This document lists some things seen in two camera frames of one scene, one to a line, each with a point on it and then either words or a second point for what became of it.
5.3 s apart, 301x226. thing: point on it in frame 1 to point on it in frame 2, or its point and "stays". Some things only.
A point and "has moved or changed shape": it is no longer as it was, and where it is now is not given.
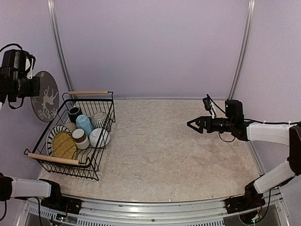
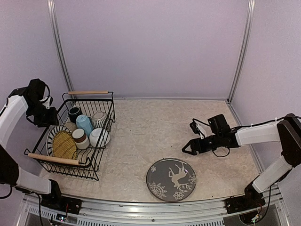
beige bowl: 70,126 stays
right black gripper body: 226,127 to 216,143
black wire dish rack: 72,140 stays
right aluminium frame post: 244,49 stays
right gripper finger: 200,130 to 193,152
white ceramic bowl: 95,135 stays
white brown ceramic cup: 82,141 stays
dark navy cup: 74,112 stays
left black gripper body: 20,87 to 42,117
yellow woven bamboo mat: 64,146 stays
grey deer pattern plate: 45,106 has moved or changed shape
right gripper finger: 200,121 to 192,143
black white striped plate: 50,138 stays
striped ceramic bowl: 99,120 stays
